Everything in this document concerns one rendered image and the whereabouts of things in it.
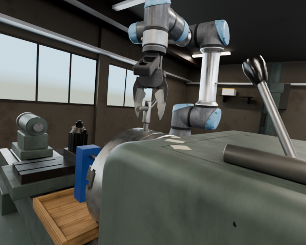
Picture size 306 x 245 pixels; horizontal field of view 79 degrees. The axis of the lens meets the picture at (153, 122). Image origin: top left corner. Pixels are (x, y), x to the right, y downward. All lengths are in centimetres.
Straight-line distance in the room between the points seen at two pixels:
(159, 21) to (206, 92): 50
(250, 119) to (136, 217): 752
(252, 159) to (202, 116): 76
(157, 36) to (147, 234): 48
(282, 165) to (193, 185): 9
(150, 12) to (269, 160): 49
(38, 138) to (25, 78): 274
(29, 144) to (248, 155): 143
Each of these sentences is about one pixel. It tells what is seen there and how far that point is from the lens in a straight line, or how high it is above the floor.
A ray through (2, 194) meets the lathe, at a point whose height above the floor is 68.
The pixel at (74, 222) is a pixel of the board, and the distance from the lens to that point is 77.
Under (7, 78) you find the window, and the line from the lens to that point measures 410.
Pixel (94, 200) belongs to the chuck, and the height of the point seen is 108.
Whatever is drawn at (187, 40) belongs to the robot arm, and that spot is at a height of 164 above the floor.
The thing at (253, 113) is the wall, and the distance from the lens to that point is 771.
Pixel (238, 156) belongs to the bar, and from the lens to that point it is 23.
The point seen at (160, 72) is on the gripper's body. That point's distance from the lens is 55.
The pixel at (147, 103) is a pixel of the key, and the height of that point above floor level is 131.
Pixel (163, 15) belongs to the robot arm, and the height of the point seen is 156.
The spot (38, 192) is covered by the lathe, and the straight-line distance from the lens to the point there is 101.
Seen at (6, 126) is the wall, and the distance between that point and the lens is 417.
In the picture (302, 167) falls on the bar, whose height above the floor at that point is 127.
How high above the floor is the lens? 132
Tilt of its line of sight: 6 degrees down
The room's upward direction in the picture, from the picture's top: 5 degrees clockwise
